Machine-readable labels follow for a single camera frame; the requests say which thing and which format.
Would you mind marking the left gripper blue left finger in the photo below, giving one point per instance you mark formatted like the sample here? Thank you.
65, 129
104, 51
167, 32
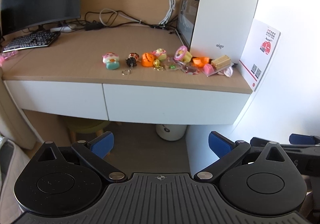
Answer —
92, 153

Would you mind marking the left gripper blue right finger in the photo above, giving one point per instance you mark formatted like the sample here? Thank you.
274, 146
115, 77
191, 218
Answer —
230, 154

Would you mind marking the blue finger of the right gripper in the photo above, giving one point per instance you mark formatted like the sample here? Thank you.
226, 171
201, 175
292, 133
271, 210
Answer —
298, 139
258, 142

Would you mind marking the pink eraser biscuit blister pack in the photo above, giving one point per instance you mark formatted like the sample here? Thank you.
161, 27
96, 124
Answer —
217, 65

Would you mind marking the orange pumpkin bowl half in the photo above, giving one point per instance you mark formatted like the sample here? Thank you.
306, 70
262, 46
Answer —
200, 62

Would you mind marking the pink green squishy toy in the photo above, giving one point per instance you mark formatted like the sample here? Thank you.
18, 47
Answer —
111, 61

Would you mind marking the doll figure keychain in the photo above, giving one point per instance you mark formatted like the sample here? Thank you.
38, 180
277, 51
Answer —
131, 62

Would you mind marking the pink donut yellow toy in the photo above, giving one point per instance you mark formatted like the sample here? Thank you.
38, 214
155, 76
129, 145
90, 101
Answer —
183, 55

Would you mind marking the orange jack-o-lantern pumpkin face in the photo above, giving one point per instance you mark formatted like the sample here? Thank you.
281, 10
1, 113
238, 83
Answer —
147, 59

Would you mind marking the gold bell charm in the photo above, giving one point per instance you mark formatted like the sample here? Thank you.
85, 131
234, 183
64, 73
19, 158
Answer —
157, 65

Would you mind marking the pink yellow cake squishy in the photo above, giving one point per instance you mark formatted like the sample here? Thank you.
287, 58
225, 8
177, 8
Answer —
160, 54

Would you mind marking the red white plastic packet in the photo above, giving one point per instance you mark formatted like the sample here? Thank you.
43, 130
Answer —
173, 65

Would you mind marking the green stool wooden legs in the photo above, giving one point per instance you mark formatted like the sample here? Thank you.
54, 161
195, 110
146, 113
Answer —
77, 125

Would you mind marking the white left drawer front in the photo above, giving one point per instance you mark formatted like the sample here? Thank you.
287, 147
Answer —
84, 100

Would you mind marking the white drawer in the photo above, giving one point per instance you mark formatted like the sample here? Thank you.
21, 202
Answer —
84, 100
159, 105

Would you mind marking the white right drawer front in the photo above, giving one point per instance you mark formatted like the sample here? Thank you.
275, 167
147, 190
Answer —
159, 105

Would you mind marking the white round bin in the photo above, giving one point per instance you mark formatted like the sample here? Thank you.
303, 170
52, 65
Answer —
171, 132

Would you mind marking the white notice sheet QR codes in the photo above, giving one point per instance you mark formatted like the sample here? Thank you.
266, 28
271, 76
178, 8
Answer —
258, 51

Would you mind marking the black computer keyboard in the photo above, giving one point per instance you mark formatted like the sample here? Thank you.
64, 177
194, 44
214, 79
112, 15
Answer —
36, 40

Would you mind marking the pink object desk edge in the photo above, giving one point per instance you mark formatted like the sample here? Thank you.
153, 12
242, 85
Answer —
7, 55

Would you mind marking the white computer tower case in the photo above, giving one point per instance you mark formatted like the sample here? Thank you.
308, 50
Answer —
213, 28

